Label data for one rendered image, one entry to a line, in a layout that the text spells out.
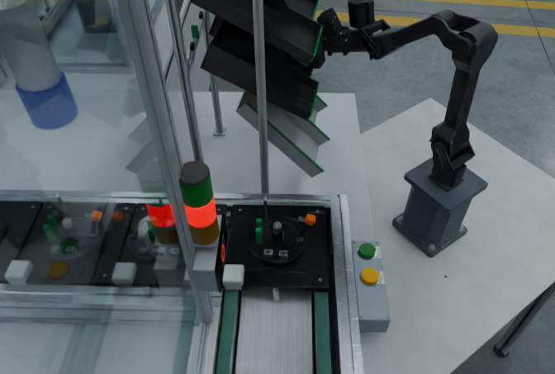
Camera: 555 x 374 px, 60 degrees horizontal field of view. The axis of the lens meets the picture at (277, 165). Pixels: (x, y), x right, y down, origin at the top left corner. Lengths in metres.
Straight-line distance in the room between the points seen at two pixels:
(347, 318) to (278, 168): 0.58
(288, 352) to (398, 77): 2.60
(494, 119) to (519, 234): 1.85
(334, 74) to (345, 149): 1.86
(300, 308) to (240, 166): 0.54
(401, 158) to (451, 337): 0.59
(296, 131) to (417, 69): 2.30
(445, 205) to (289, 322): 0.45
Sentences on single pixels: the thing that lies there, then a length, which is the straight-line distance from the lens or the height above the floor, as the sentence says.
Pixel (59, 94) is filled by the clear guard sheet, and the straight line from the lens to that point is 0.40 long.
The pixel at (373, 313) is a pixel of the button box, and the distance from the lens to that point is 1.12.
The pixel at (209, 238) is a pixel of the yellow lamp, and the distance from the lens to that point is 0.82.
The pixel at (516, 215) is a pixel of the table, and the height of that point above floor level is 0.86.
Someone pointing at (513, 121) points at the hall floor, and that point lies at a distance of 3.31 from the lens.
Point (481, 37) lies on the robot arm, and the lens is 1.03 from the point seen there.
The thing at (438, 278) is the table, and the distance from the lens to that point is 1.32.
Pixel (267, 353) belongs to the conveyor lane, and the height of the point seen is 0.92.
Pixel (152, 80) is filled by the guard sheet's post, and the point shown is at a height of 1.59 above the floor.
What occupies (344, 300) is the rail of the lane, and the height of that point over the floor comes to 0.95.
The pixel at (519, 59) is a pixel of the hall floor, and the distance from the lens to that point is 3.91.
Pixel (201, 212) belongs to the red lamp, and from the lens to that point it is 0.77.
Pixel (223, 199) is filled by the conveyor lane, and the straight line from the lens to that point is 1.30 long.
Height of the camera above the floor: 1.94
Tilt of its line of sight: 46 degrees down
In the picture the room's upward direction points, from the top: 1 degrees counter-clockwise
